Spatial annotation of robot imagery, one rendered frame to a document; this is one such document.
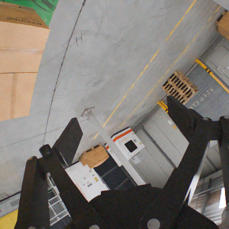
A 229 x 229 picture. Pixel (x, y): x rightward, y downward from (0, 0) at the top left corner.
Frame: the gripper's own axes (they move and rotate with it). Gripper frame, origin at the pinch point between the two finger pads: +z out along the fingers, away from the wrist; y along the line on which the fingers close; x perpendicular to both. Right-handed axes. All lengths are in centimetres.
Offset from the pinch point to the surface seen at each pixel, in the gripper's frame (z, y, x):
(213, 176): 489, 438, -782
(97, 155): 535, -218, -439
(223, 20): 481, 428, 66
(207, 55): 713, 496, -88
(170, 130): 780, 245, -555
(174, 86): 576, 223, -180
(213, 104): 644, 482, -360
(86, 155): 501, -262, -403
